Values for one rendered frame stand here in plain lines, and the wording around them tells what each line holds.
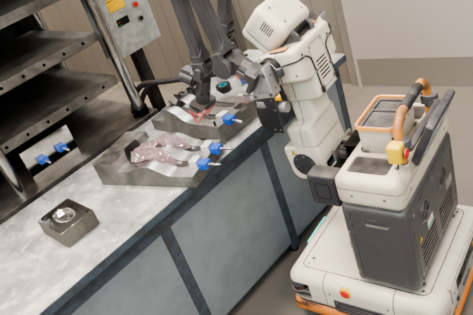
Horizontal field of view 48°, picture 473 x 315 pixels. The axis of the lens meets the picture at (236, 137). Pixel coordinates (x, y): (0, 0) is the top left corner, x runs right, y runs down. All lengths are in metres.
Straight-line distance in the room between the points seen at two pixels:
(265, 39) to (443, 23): 2.06
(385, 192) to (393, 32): 2.23
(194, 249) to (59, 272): 0.58
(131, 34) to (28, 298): 1.58
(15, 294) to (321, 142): 1.25
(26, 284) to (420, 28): 2.90
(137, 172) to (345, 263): 0.95
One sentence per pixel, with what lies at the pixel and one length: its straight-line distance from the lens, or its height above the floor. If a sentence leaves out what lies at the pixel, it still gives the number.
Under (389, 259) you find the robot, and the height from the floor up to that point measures 0.46.
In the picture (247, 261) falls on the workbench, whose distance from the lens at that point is 2.59.
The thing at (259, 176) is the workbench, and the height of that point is 0.55.
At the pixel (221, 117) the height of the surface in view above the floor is 0.91.
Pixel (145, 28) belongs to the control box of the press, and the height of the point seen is 1.16.
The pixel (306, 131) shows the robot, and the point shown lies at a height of 0.89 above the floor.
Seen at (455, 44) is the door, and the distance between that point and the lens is 3.86.
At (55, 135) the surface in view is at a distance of 2.77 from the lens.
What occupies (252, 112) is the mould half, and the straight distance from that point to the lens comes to 2.43.
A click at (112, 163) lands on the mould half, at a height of 0.91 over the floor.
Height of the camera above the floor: 1.91
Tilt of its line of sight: 28 degrees down
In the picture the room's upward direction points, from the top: 19 degrees counter-clockwise
